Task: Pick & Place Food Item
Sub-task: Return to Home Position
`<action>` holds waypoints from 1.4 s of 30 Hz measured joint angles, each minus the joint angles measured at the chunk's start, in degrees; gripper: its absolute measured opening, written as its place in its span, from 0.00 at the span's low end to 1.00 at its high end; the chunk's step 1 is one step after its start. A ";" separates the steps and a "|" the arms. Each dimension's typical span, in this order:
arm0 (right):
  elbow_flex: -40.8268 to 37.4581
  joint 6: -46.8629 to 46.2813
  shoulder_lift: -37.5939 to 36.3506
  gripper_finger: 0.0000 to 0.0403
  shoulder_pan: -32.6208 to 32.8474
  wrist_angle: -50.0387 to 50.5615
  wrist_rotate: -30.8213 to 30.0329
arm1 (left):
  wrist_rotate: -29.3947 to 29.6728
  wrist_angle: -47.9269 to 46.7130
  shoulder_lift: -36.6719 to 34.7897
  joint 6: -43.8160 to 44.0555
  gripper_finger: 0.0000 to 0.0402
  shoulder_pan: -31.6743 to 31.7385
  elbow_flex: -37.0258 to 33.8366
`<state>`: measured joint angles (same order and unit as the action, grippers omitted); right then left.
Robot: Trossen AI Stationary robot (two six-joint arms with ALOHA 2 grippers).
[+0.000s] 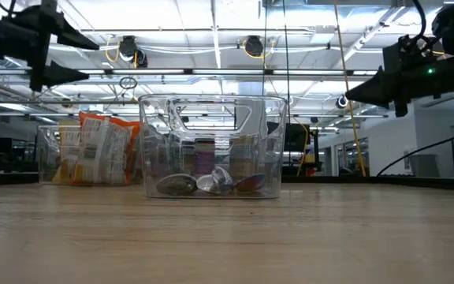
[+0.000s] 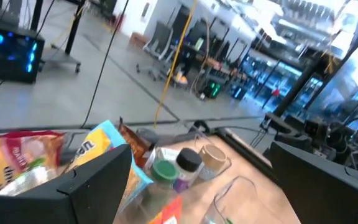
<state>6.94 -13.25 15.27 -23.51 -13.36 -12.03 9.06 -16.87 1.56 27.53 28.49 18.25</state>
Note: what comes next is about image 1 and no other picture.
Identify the grey box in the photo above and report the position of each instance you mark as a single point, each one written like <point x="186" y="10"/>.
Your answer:
<point x="424" y="165"/>

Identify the orange chicken ramen packet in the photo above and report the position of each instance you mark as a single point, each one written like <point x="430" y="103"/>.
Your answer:
<point x="105" y="154"/>

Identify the tan round container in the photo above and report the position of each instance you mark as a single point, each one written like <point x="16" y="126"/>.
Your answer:
<point x="243" y="158"/>

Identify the clear plastic storage bin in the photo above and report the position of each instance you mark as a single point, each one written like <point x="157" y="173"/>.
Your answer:
<point x="45" y="173"/>
<point x="152" y="158"/>

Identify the yellow ramen packet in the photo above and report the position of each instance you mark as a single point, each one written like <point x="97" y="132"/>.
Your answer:
<point x="65" y="158"/>

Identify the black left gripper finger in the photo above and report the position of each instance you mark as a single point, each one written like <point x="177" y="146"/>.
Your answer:
<point x="73" y="37"/>
<point x="61" y="74"/>

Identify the iridescent metal spoon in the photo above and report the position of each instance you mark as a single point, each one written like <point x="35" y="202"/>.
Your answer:
<point x="250" y="183"/>

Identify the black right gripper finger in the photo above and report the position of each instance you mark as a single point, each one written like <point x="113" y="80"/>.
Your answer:
<point x="373" y="90"/>

